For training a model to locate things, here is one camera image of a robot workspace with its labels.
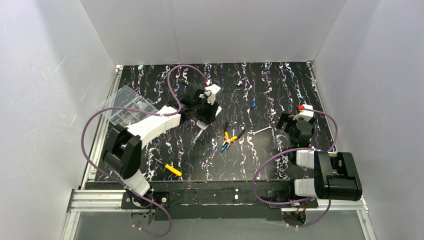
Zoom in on white remote control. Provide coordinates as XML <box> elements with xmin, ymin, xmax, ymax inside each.
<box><xmin>196</xmin><ymin>106</ymin><xmax>222</xmax><ymax>130</ymax></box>

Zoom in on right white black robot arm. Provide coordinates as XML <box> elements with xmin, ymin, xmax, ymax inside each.
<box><xmin>277</xmin><ymin>113</ymin><xmax>363</xmax><ymax>201</ymax></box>

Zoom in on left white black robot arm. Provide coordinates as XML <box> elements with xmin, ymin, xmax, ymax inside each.
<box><xmin>101</xmin><ymin>84</ymin><xmax>222</xmax><ymax>196</ymax></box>

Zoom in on silver screwdriver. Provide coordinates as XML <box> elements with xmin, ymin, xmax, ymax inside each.
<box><xmin>191</xmin><ymin>129</ymin><xmax>204</xmax><ymax>146</ymax></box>

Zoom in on silver wrench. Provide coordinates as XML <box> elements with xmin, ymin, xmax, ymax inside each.
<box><xmin>250</xmin><ymin>126</ymin><xmax>272</xmax><ymax>135</ymax></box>

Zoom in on clear plastic screw organizer box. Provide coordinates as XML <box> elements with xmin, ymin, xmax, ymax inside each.
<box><xmin>97</xmin><ymin>85</ymin><xmax>158</xmax><ymax>127</ymax></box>

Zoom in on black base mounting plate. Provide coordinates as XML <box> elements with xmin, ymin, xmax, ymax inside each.
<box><xmin>120</xmin><ymin>180</ymin><xmax>320</xmax><ymax>222</ymax></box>

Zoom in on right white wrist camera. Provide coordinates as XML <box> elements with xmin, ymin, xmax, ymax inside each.
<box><xmin>293</xmin><ymin>104</ymin><xmax>314</xmax><ymax>122</ymax></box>

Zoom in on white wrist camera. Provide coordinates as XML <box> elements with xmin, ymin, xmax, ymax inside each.
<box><xmin>293</xmin><ymin>104</ymin><xmax>314</xmax><ymax>122</ymax></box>
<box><xmin>204</xmin><ymin>84</ymin><xmax>222</xmax><ymax>105</ymax></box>

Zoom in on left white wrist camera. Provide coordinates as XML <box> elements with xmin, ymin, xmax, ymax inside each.
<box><xmin>204</xmin><ymin>84</ymin><xmax>222</xmax><ymax>105</ymax></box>

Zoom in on orange handled pliers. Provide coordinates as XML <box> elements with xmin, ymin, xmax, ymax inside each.
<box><xmin>220</xmin><ymin>121</ymin><xmax>246</xmax><ymax>153</ymax></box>

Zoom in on aluminium frame rail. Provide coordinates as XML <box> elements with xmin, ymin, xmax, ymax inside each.
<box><xmin>62</xmin><ymin>62</ymin><xmax>376</xmax><ymax>240</ymax></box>

